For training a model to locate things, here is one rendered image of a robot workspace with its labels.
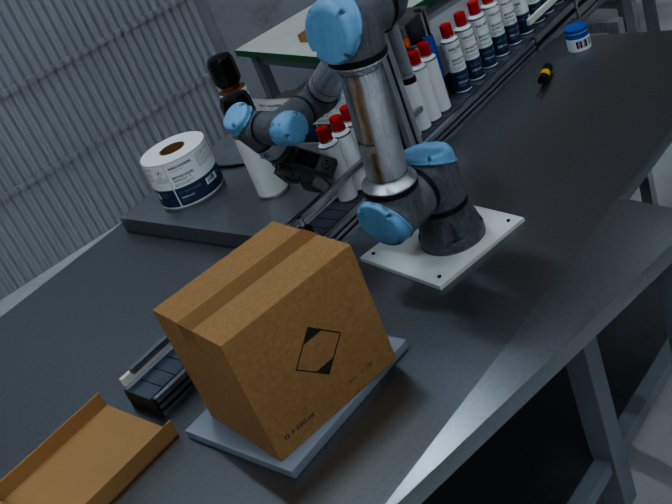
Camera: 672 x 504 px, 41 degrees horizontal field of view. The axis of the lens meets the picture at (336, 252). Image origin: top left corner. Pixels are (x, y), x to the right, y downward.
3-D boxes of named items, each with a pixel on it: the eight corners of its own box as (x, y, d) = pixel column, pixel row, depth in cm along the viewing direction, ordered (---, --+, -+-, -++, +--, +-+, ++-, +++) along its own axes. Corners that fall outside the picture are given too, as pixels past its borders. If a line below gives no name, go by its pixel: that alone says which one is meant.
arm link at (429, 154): (477, 186, 195) (461, 132, 188) (444, 221, 187) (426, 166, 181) (434, 183, 203) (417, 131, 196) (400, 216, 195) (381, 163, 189)
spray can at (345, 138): (358, 181, 231) (332, 111, 221) (374, 181, 228) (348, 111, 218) (348, 192, 228) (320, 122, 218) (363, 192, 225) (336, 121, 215)
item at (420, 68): (430, 114, 251) (409, 47, 241) (445, 114, 247) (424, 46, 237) (420, 123, 248) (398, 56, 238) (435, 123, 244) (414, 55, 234)
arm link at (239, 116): (239, 130, 193) (214, 129, 199) (271, 154, 200) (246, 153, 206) (253, 99, 195) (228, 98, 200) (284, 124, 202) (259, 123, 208)
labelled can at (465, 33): (474, 74, 264) (455, 9, 254) (489, 73, 261) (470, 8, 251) (465, 82, 261) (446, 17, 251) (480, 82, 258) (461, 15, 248)
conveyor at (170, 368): (511, 51, 280) (508, 39, 278) (534, 49, 275) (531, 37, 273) (134, 404, 189) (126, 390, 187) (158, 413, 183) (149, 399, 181)
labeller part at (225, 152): (254, 117, 299) (252, 114, 298) (320, 117, 278) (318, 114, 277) (191, 166, 282) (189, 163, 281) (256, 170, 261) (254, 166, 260)
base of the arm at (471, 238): (446, 214, 209) (434, 178, 205) (498, 222, 199) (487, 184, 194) (407, 250, 202) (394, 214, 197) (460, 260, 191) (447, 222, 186)
